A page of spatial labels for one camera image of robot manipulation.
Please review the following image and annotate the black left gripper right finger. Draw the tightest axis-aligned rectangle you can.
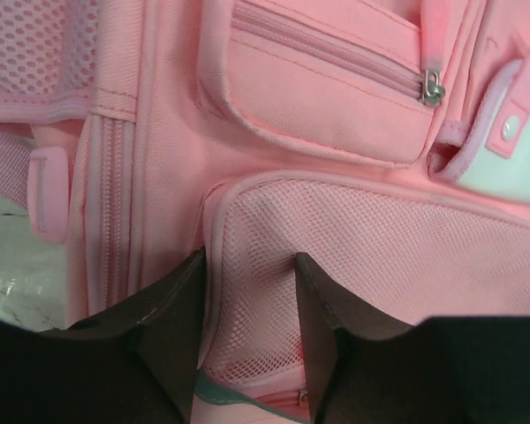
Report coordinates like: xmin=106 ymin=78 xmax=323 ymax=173
xmin=295 ymin=253 xmax=530 ymax=423

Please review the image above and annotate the pink student backpack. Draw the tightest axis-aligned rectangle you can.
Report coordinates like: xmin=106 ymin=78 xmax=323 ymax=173
xmin=0 ymin=1 xmax=530 ymax=423

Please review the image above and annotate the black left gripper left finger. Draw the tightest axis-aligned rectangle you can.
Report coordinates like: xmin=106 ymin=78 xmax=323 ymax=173
xmin=0 ymin=250 xmax=207 ymax=424

